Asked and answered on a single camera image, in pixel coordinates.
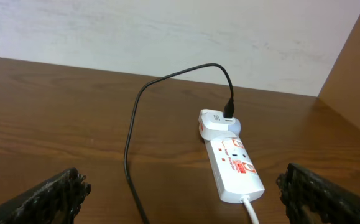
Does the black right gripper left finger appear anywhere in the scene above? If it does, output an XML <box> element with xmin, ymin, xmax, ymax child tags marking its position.
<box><xmin>0</xmin><ymin>167</ymin><xmax>91</xmax><ymax>224</ymax></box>

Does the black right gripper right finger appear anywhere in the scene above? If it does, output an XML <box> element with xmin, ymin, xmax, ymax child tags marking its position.
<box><xmin>276</xmin><ymin>163</ymin><xmax>360</xmax><ymax>223</ymax></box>

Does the black charging cable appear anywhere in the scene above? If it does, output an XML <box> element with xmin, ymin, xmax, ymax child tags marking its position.
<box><xmin>123</xmin><ymin>63</ymin><xmax>236</xmax><ymax>224</ymax></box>

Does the white USB charger adapter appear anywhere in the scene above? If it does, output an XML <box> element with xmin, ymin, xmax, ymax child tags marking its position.
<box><xmin>198</xmin><ymin>109</ymin><xmax>241</xmax><ymax>141</ymax></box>

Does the white power strip cord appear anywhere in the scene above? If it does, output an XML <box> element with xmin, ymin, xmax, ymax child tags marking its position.
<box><xmin>241</xmin><ymin>195</ymin><xmax>261</xmax><ymax>224</ymax></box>

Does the white power strip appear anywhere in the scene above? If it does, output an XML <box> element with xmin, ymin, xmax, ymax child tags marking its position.
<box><xmin>205</xmin><ymin>138</ymin><xmax>265</xmax><ymax>203</ymax></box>

